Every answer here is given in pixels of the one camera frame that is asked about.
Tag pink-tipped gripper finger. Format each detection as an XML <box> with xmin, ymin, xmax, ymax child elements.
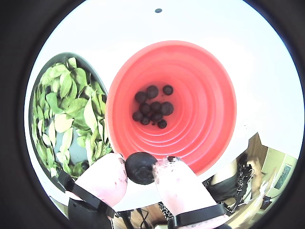
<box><xmin>152</xmin><ymin>156</ymin><xmax>229</xmax><ymax>229</ymax></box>
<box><xmin>57</xmin><ymin>152</ymin><xmax>129</xmax><ymax>229</ymax></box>

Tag grey round bowl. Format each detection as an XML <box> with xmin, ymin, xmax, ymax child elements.
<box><xmin>28</xmin><ymin>52</ymin><xmax>114</xmax><ymax>194</ymax></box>

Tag red collapsible cup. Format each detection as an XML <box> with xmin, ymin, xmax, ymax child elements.
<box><xmin>104</xmin><ymin>40</ymin><xmax>238</xmax><ymax>177</ymax></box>

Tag black white patterned cloth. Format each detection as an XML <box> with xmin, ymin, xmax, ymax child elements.
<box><xmin>157</xmin><ymin>202</ymin><xmax>175</xmax><ymax>220</ymax></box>

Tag green leaf pile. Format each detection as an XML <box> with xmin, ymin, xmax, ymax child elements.
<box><xmin>32</xmin><ymin>57</ymin><xmax>113</xmax><ymax>178</ymax></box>

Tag brown wooden cabinet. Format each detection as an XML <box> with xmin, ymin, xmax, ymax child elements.
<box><xmin>247</xmin><ymin>133</ymin><xmax>269</xmax><ymax>165</ymax></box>

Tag green framed picture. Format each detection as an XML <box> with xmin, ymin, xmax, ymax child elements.
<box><xmin>275</xmin><ymin>164</ymin><xmax>294</xmax><ymax>190</ymax></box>

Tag black tangled cables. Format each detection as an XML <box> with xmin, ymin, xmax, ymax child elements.
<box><xmin>116</xmin><ymin>207</ymin><xmax>150</xmax><ymax>229</ymax></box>

